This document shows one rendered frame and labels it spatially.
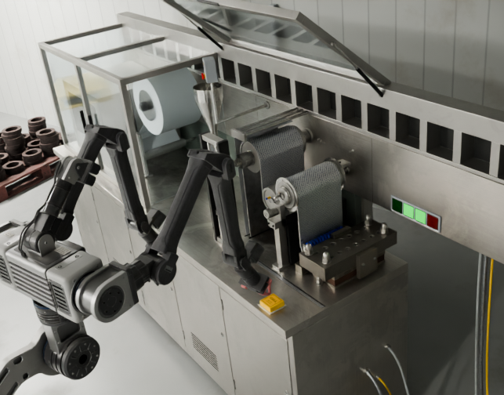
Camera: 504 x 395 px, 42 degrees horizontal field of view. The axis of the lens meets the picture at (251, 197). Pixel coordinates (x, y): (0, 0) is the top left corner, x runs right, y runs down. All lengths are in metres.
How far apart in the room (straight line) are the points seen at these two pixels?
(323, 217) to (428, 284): 1.64
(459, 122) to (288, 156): 0.82
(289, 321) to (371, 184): 0.67
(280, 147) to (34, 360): 1.31
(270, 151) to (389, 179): 0.52
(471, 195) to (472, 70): 2.02
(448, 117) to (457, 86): 2.06
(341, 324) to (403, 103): 0.91
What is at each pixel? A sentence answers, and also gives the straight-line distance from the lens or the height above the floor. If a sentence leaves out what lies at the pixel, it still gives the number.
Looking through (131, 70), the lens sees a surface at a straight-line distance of 3.39.
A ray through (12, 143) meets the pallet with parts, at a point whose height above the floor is 0.33.
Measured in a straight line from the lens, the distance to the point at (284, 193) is 2.61.
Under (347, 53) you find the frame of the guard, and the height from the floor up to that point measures 1.82.
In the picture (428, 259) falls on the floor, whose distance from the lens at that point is 4.48.
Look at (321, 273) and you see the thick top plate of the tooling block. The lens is 2.59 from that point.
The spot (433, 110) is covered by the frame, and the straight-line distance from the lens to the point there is 2.39.
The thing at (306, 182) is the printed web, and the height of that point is 1.29.
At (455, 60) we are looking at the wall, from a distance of 4.36.
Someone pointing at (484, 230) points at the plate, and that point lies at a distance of 2.42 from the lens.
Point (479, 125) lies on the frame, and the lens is 2.28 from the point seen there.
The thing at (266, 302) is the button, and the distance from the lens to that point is 2.59.
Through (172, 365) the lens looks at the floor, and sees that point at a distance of 3.80.
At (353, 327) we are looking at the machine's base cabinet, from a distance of 2.75.
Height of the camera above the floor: 2.48
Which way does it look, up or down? 28 degrees down
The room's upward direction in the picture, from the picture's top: 7 degrees counter-clockwise
